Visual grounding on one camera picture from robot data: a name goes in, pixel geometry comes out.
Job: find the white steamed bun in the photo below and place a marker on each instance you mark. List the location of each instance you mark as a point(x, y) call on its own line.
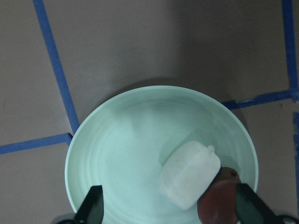
point(187, 173)

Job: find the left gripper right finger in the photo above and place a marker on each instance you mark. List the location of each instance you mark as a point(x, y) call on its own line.
point(249, 208)

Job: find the light green plate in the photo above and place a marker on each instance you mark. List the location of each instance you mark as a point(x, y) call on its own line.
point(123, 144)

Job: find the brown steamed bun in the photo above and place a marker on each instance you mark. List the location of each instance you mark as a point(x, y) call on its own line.
point(217, 204)

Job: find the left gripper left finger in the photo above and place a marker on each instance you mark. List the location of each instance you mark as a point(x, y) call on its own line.
point(91, 210)

